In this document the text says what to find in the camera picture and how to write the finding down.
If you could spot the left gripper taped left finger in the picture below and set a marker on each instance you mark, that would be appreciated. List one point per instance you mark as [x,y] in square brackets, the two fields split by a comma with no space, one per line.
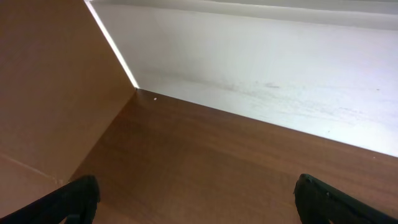
[75,202]

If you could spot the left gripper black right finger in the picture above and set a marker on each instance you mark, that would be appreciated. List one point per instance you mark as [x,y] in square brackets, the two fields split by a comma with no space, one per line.
[318,202]

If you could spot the brown cardboard box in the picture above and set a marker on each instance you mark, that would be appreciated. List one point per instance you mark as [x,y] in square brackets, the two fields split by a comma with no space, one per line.
[61,86]

